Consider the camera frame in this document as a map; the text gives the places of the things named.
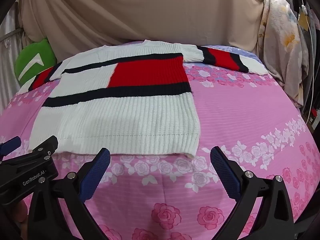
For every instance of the beige draped cloth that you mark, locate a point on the beige draped cloth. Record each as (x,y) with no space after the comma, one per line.
(150,12)

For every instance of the white red navy knitted sweater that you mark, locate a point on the white red navy knitted sweater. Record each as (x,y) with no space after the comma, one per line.
(112,117)

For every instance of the person's left hand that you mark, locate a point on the person's left hand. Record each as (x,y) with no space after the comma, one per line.
(21,213)

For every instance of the green cushion with white mark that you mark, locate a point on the green cushion with white mark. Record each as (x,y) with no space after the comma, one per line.
(45,47)

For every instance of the dark cluttered shelf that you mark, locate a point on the dark cluttered shelf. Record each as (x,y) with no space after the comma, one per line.
(313,116)

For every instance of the grey metal rail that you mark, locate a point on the grey metal rail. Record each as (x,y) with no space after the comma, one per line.
(10,35)

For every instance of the pink floral bed sheet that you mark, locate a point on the pink floral bed sheet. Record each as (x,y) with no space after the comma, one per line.
(250,105)

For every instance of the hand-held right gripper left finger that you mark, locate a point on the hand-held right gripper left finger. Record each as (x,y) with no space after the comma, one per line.
(96,172)

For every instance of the pale floral blanket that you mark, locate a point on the pale floral blanket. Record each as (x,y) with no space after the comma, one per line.
(280,55)

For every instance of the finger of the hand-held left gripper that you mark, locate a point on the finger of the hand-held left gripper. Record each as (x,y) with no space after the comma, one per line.
(11,145)
(47,143)

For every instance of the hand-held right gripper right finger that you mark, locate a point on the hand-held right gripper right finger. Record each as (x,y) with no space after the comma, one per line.
(225,172)

